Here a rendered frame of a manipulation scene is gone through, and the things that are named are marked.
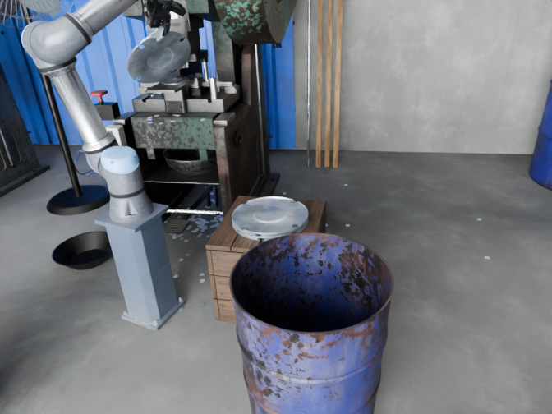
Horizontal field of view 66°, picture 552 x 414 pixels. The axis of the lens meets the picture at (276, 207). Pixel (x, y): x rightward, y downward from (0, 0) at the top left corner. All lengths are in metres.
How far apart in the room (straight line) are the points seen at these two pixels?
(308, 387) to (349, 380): 0.10
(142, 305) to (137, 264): 0.20
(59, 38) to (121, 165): 0.40
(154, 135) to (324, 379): 1.39
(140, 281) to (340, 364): 0.86
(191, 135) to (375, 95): 1.64
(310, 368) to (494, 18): 2.67
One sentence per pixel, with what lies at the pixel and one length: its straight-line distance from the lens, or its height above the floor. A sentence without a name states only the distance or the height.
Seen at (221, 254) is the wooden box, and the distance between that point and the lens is 1.52.
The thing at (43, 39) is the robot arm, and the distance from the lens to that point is 1.42.
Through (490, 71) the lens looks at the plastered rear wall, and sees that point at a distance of 3.31.
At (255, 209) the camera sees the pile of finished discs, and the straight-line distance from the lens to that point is 1.66.
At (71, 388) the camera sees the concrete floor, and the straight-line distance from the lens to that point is 1.66.
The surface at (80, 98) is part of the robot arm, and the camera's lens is 1.55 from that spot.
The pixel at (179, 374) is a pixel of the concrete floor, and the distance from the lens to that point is 1.57.
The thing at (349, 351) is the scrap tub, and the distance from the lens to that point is 1.03.
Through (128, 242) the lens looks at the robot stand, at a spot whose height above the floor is 0.38.
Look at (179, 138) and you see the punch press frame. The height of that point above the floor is 0.55.
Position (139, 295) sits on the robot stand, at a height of 0.15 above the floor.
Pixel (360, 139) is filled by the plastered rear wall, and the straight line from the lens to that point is 3.31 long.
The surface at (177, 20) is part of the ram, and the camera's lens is 2.07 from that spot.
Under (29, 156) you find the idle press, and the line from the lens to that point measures 3.57.
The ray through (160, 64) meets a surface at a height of 0.87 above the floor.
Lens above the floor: 1.15
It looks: 27 degrees down
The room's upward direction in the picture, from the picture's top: 3 degrees counter-clockwise
